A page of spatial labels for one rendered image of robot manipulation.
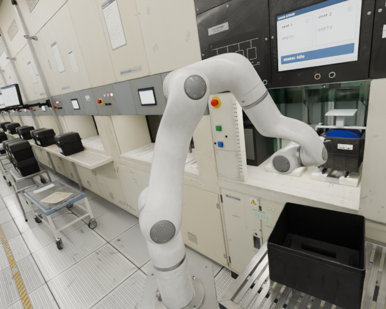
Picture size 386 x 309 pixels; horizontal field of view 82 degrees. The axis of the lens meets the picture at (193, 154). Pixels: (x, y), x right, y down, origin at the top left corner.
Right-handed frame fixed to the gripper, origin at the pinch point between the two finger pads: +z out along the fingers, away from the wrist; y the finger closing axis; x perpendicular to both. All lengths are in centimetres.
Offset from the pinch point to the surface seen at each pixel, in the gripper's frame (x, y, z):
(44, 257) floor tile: -119, -224, -102
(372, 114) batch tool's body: 10.0, 18.3, -2.0
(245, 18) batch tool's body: 52, -30, 0
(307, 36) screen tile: 39.3, -4.5, 1.7
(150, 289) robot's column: -43, -34, -73
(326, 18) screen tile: 43.7, 1.6, 2.1
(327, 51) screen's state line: 32.8, 2.3, 2.1
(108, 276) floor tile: -119, -143, -66
